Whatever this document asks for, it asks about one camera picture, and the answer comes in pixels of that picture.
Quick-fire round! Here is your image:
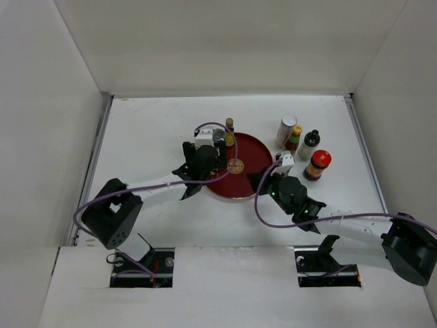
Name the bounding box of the red lid sauce jar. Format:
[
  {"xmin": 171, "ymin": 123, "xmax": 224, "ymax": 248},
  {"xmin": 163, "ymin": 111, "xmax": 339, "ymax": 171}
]
[{"xmin": 303, "ymin": 150, "xmax": 332, "ymax": 181}]

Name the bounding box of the white bottle black cap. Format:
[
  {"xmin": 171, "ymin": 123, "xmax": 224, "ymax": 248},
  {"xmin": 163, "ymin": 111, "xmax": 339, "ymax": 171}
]
[{"xmin": 297, "ymin": 130, "xmax": 320, "ymax": 160}]

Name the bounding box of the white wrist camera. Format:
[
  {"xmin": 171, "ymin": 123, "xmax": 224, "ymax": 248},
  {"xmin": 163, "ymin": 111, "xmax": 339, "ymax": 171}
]
[
  {"xmin": 194, "ymin": 126, "xmax": 214, "ymax": 149},
  {"xmin": 274, "ymin": 150, "xmax": 295, "ymax": 176}
]

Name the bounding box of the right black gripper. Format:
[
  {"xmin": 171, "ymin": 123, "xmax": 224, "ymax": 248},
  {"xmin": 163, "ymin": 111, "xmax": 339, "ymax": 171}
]
[{"xmin": 246, "ymin": 165, "xmax": 294, "ymax": 215}]

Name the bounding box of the small yellow label sauce bottle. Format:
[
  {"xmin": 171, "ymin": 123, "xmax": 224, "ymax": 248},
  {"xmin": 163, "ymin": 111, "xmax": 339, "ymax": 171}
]
[{"xmin": 225, "ymin": 118, "xmax": 235, "ymax": 148}]

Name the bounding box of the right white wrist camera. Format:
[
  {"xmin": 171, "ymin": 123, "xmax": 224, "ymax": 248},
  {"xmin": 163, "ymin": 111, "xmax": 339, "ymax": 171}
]
[{"xmin": 274, "ymin": 150, "xmax": 295, "ymax": 176}]

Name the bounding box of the red round tray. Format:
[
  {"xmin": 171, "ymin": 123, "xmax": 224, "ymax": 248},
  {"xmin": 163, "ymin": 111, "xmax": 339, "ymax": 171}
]
[{"xmin": 206, "ymin": 132, "xmax": 273, "ymax": 199}]

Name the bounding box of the salt grinder black cap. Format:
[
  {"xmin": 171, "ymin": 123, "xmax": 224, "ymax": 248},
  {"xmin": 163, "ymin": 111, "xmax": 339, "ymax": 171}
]
[{"xmin": 212, "ymin": 128, "xmax": 225, "ymax": 148}]

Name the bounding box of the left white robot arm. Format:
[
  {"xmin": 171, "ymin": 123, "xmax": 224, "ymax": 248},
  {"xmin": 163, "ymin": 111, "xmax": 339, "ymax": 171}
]
[{"xmin": 81, "ymin": 141, "xmax": 227, "ymax": 273}]

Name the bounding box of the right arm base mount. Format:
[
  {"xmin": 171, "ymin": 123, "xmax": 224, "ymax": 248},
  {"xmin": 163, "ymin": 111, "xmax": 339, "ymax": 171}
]
[{"xmin": 294, "ymin": 235, "xmax": 361, "ymax": 288}]

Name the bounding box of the yellow cap chili sauce bottle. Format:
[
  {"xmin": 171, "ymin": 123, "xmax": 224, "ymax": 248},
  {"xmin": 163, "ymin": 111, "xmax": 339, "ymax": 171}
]
[{"xmin": 284, "ymin": 124, "xmax": 303, "ymax": 156}]

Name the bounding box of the silver lid tall canister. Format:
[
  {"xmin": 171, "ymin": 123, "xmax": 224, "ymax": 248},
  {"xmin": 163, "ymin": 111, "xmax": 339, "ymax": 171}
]
[{"xmin": 275, "ymin": 114, "xmax": 298, "ymax": 148}]

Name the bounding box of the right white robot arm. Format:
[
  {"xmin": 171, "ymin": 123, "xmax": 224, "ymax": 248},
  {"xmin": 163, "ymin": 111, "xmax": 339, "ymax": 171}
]
[{"xmin": 247, "ymin": 167, "xmax": 436, "ymax": 286}]

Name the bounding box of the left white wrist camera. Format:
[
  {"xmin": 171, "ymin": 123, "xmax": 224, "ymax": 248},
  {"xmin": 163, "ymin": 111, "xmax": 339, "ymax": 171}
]
[{"xmin": 194, "ymin": 126, "xmax": 214, "ymax": 149}]

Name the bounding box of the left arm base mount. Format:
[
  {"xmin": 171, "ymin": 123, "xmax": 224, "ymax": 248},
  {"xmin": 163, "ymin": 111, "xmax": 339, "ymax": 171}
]
[{"xmin": 107, "ymin": 233, "xmax": 175, "ymax": 288}]

